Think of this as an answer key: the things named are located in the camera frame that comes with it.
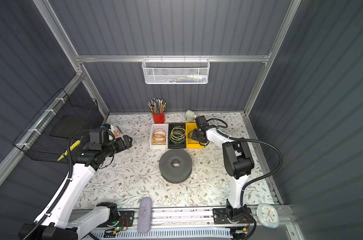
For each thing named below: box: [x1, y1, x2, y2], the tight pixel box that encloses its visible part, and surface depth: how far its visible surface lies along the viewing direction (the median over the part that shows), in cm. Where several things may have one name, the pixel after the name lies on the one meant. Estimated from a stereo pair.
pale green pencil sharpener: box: [185, 109, 197, 123], surface depth 114 cm
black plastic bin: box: [168, 123, 187, 149], surface depth 101 cm
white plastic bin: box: [149, 123, 169, 150], surface depth 104 cm
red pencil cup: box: [152, 111, 166, 124], surface depth 111 cm
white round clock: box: [256, 203, 280, 229], surface depth 74 cm
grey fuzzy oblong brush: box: [137, 196, 152, 234], surface depth 74 cm
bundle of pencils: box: [147, 97, 167, 115], surface depth 110 cm
